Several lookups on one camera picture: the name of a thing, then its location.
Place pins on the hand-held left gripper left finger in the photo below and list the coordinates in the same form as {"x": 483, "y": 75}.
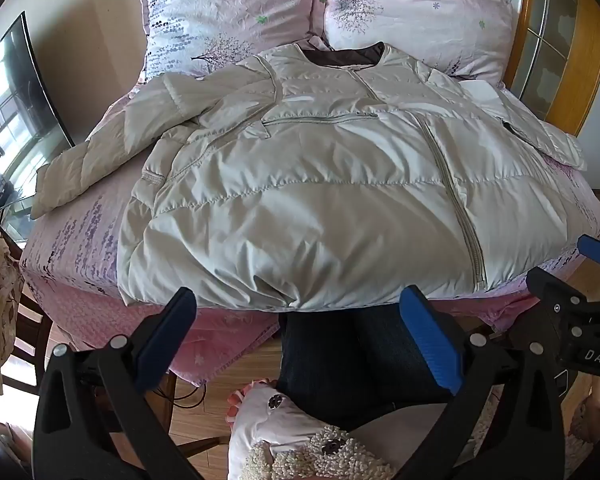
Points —
{"x": 167, "y": 340}

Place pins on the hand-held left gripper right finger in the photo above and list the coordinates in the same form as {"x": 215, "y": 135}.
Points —
{"x": 430, "y": 340}

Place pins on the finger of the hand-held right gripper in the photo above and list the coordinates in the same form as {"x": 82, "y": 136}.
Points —
{"x": 550, "y": 287}
{"x": 597, "y": 251}

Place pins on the beige puffer jacket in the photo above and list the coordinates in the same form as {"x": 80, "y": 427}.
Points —
{"x": 305, "y": 185}

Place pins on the person's legs in dark trousers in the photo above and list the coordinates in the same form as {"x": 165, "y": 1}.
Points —
{"x": 330, "y": 360}

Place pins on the pink floral bed sheet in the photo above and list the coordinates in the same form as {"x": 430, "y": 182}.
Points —
{"x": 75, "y": 240}

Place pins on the wooden chair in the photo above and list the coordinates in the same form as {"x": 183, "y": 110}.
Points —
{"x": 30, "y": 310}

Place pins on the person's pink fuzzy top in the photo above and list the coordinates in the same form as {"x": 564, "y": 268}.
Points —
{"x": 280, "y": 425}

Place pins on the wooden headboard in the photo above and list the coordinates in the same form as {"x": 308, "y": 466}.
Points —
{"x": 587, "y": 60}

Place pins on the white paper tag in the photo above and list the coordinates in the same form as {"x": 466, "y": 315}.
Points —
{"x": 480, "y": 92}

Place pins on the flat screen television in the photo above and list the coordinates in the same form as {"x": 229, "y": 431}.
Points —
{"x": 15, "y": 100}

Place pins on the pink tree print pillow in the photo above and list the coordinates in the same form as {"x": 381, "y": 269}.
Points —
{"x": 415, "y": 5}

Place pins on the pink floral pillow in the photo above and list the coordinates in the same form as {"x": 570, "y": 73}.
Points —
{"x": 220, "y": 10}

